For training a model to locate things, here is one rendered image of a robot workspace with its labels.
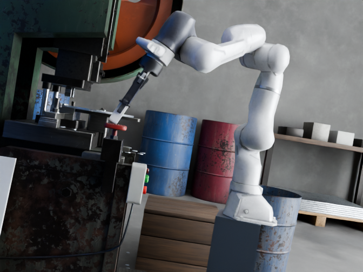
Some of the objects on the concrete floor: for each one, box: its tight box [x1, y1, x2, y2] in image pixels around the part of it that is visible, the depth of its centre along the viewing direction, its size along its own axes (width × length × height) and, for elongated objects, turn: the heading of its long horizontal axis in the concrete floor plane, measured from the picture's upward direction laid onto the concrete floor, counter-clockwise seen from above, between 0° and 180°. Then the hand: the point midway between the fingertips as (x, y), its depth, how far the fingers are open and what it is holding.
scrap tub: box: [253, 185, 302, 272], centre depth 244 cm, size 42×42×48 cm
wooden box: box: [135, 195, 219, 272], centre depth 218 cm, size 40×38×35 cm
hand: (118, 113), depth 130 cm, fingers closed
